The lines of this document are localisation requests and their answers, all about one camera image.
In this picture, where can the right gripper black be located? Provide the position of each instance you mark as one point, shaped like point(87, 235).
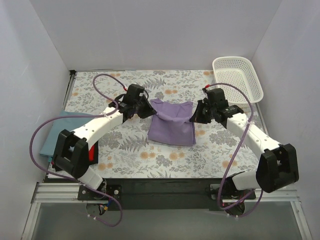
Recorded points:
point(203, 113)

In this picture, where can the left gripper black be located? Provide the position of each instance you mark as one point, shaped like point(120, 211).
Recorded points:
point(144, 108)

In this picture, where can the purple t shirt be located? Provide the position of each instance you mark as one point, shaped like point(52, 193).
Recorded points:
point(171, 124)

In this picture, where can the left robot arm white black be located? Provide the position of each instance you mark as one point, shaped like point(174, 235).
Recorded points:
point(91, 132)

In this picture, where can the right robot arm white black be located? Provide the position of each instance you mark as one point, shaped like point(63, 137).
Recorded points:
point(277, 163)

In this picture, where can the floral patterned table mat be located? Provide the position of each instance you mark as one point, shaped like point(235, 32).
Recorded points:
point(126, 152)

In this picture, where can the white plastic perforated basket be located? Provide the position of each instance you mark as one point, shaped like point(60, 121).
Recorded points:
point(238, 79)

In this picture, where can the folded red t shirt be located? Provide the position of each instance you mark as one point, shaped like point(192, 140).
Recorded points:
point(91, 154)

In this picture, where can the folded black t shirt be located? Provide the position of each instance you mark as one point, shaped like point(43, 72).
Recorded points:
point(93, 162)

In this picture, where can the folded teal t shirt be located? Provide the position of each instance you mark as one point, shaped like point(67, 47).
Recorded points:
point(72, 121)

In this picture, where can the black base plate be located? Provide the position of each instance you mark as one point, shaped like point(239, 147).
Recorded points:
point(163, 193)

